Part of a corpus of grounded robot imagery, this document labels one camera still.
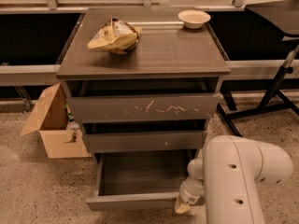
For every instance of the white bowl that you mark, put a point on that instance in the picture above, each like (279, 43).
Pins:
(194, 19)

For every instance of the grey bottom drawer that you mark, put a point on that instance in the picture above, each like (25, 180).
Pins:
(139, 180)

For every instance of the grey drawer cabinet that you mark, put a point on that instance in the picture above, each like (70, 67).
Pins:
(166, 49)

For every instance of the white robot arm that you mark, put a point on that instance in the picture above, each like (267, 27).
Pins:
(226, 173)

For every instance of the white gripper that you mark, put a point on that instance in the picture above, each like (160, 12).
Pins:
(187, 192)

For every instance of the grey middle drawer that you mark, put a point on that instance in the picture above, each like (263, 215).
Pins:
(144, 135)

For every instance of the scratched grey top drawer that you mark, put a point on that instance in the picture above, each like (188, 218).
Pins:
(141, 99)

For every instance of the black side table stand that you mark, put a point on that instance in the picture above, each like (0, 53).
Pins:
(284, 16)

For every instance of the open cardboard box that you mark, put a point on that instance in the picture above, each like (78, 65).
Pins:
(60, 137)

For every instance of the yellow crumpled chip bag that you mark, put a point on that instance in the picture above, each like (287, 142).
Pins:
(116, 36)

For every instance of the green bottle in box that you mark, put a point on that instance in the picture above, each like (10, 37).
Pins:
(69, 114)

